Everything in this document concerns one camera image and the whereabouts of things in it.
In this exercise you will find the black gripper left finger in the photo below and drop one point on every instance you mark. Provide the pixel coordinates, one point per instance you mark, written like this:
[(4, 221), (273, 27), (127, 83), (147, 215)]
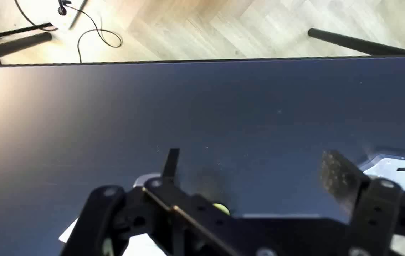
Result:
[(117, 213)]

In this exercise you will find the grey metal rod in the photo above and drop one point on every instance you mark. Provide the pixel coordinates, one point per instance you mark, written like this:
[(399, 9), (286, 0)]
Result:
[(77, 14)]

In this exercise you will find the yellow mug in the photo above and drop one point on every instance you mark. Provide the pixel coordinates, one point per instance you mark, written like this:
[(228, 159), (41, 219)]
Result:
[(221, 208)]

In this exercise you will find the thin black metal bar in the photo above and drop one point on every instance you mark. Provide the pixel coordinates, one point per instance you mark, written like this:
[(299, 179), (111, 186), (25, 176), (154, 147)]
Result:
[(14, 31)]

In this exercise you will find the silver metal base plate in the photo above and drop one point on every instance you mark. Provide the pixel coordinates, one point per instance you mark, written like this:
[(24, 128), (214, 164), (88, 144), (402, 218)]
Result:
[(388, 166)]

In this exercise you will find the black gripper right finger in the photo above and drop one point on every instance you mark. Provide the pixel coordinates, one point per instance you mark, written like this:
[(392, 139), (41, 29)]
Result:
[(342, 182)]

